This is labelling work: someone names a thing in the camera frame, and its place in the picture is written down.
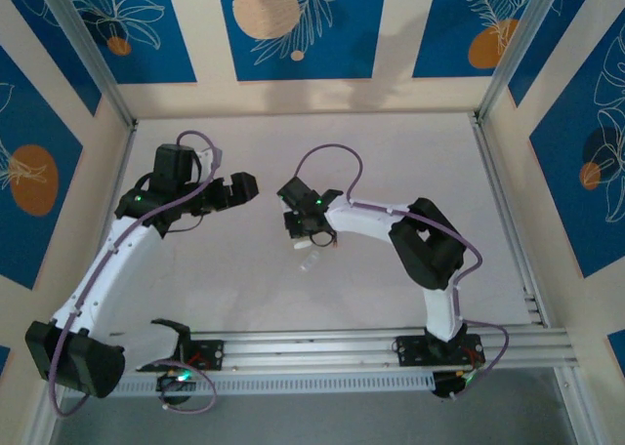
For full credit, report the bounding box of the aluminium frame leg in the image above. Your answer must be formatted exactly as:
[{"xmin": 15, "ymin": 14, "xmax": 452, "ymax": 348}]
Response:
[
  {"xmin": 21, "ymin": 395, "xmax": 64, "ymax": 445},
  {"xmin": 554, "ymin": 366, "xmax": 590, "ymax": 445}
]

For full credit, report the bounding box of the grey slotted cable duct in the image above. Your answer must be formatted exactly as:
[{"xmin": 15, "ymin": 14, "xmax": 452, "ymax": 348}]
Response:
[{"xmin": 116, "ymin": 372, "xmax": 437, "ymax": 398}]

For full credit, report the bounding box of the aluminium frame post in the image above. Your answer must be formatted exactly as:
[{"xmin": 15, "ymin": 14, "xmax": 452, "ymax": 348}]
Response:
[
  {"xmin": 474, "ymin": 0, "xmax": 562, "ymax": 124},
  {"xmin": 34, "ymin": 0, "xmax": 139, "ymax": 129}
]

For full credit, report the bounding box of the white battery cover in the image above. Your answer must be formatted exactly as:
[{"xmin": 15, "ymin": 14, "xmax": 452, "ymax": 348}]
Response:
[{"xmin": 298, "ymin": 249, "xmax": 323, "ymax": 273}]

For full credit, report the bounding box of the black electronics box green light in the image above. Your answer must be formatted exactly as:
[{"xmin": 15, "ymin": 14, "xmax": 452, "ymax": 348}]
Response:
[
  {"xmin": 432, "ymin": 370, "xmax": 478, "ymax": 400},
  {"xmin": 155, "ymin": 369, "xmax": 199, "ymax": 398}
]

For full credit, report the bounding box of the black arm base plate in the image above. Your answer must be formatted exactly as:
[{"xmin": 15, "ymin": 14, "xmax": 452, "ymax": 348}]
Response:
[
  {"xmin": 160, "ymin": 340, "xmax": 226, "ymax": 372},
  {"xmin": 396, "ymin": 335, "xmax": 486, "ymax": 367}
]

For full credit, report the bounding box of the aluminium side rail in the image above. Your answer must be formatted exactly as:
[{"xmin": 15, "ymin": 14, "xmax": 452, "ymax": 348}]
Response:
[
  {"xmin": 70, "ymin": 120, "xmax": 141, "ymax": 340},
  {"xmin": 468, "ymin": 112, "xmax": 552, "ymax": 328}
]

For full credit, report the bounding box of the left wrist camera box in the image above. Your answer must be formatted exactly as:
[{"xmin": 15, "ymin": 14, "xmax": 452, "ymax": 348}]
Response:
[{"xmin": 195, "ymin": 145, "xmax": 225, "ymax": 176}]

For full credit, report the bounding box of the aluminium frame beam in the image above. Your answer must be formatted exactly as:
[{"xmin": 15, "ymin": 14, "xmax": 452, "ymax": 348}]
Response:
[{"xmin": 42, "ymin": 326, "xmax": 578, "ymax": 379}]

